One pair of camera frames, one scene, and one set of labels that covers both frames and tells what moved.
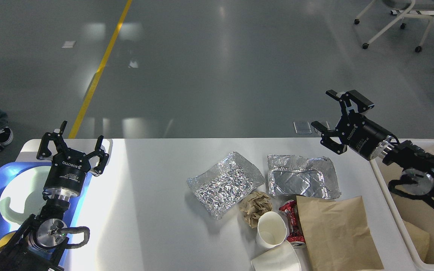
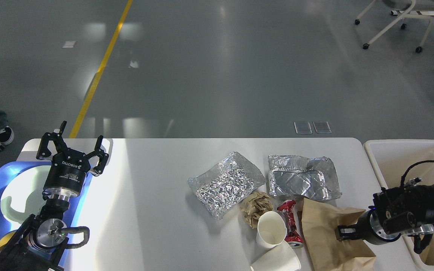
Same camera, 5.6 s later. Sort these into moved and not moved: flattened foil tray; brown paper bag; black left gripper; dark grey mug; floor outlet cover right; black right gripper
Moved: brown paper bag; black right gripper
Not moved: floor outlet cover right; flattened foil tray; black left gripper; dark grey mug
